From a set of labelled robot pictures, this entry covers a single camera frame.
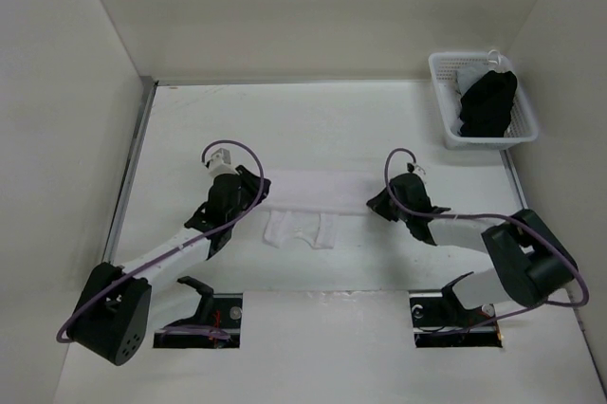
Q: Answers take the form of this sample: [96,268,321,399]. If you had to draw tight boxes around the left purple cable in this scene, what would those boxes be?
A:
[55,138,267,346]

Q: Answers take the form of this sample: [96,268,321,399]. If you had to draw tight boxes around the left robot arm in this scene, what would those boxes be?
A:
[57,165,271,366]

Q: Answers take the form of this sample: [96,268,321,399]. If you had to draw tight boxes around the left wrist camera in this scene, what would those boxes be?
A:
[205,148,236,178]

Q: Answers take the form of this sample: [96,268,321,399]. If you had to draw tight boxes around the grey white garment in basket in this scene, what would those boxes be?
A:
[455,64,489,98]

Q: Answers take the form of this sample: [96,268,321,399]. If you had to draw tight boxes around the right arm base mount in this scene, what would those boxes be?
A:
[409,273,503,348]

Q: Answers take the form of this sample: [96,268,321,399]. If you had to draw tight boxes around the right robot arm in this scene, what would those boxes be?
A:
[367,173,579,324]

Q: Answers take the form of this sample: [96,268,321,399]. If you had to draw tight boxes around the black tank top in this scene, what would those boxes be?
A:
[459,70,518,138]

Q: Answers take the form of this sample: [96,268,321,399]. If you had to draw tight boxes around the white plastic laundry basket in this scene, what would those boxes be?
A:
[429,50,539,150]

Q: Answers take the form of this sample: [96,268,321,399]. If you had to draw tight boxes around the white tank top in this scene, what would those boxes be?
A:
[260,170,384,249]

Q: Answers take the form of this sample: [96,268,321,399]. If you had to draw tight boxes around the white basket tag loop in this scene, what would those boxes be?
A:
[487,49,503,67]

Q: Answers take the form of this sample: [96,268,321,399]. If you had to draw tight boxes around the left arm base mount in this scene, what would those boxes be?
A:
[149,276,244,350]

